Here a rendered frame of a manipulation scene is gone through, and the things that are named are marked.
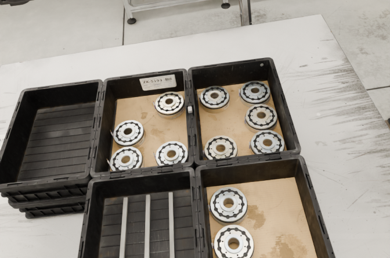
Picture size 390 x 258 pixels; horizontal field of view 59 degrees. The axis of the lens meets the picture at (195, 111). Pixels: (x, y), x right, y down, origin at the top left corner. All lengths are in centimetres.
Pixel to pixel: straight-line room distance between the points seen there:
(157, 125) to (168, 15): 203
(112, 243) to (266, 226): 42
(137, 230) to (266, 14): 235
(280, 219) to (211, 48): 91
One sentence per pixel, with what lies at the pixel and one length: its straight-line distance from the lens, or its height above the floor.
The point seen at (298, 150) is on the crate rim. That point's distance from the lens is 100.
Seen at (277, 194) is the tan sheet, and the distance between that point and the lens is 104.
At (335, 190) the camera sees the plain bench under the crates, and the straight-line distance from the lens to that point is 123.
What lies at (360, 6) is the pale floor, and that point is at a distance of 322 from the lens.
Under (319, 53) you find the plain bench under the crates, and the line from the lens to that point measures 163.
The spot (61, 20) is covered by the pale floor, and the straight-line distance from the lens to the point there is 349.
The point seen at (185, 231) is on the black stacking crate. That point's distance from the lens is 101.
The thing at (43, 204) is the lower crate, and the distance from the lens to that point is 122.
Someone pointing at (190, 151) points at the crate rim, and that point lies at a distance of 100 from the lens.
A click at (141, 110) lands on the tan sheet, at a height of 83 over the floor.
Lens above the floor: 176
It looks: 50 degrees down
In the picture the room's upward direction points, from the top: 10 degrees counter-clockwise
